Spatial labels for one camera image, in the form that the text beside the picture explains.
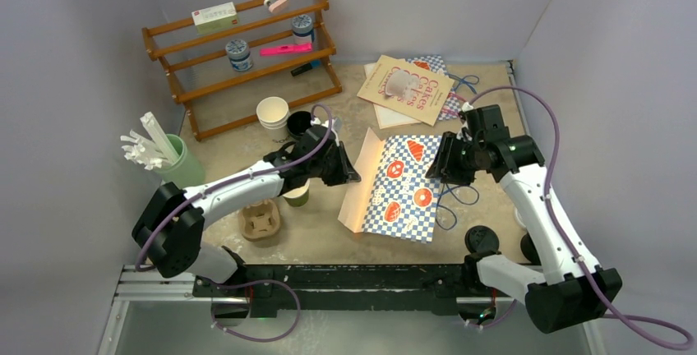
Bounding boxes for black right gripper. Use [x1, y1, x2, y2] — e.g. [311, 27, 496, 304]
[427, 131, 486, 187]

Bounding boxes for blue checkered paper bag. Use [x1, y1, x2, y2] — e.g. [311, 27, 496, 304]
[338, 129, 458, 243]

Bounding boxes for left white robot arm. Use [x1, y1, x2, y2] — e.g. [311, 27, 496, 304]
[132, 125, 361, 297]

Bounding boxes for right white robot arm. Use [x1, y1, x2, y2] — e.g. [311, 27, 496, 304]
[426, 105, 622, 334]

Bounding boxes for green paper coffee cup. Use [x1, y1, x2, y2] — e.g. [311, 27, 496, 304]
[282, 180, 310, 208]

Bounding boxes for black paper cup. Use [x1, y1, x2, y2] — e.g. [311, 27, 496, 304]
[286, 111, 313, 141]

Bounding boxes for black cup lid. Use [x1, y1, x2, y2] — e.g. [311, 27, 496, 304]
[464, 225, 500, 253]

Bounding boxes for beige cakes paper bag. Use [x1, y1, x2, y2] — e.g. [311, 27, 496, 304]
[358, 55, 454, 126]

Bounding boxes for white paper cup stack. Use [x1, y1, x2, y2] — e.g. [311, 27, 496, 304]
[256, 96, 290, 142]

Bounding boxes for white cup lid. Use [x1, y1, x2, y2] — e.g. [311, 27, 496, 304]
[514, 208, 528, 231]

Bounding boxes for brown pulp cup carrier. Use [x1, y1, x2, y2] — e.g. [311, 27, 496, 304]
[238, 199, 282, 242]

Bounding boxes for black blue marker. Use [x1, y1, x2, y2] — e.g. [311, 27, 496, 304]
[290, 59, 321, 77]

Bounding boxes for black lid stack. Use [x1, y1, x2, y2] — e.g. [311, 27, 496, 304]
[520, 233, 541, 265]

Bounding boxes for pink marker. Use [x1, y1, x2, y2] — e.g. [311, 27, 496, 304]
[259, 43, 313, 57]

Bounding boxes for wooden three-tier shelf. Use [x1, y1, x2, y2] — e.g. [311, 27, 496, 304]
[141, 0, 343, 141]

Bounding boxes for blue patterned jar right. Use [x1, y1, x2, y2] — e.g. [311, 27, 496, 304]
[291, 14, 315, 45]

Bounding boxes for blue patterned jar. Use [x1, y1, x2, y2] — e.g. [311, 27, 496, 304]
[291, 14, 315, 45]
[225, 39, 253, 72]

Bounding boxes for blue patterned jar left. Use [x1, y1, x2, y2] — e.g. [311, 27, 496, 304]
[225, 39, 253, 72]

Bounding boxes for green straw holder cup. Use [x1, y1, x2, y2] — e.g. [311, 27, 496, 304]
[155, 134, 205, 188]

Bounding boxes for pink white small tool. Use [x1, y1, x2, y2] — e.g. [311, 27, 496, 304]
[263, 0, 288, 14]

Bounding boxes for white wrapped straws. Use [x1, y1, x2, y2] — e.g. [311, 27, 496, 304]
[119, 112, 181, 170]

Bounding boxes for white green box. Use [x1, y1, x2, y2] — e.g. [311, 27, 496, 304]
[192, 2, 238, 35]

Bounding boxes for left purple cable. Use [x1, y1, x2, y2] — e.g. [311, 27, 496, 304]
[134, 104, 335, 343]

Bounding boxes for purple cable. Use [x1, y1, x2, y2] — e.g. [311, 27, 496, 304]
[463, 85, 695, 352]
[134, 104, 335, 343]

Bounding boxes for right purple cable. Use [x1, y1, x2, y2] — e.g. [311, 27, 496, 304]
[463, 85, 695, 352]

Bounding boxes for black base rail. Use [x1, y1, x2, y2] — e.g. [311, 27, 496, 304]
[193, 264, 505, 321]

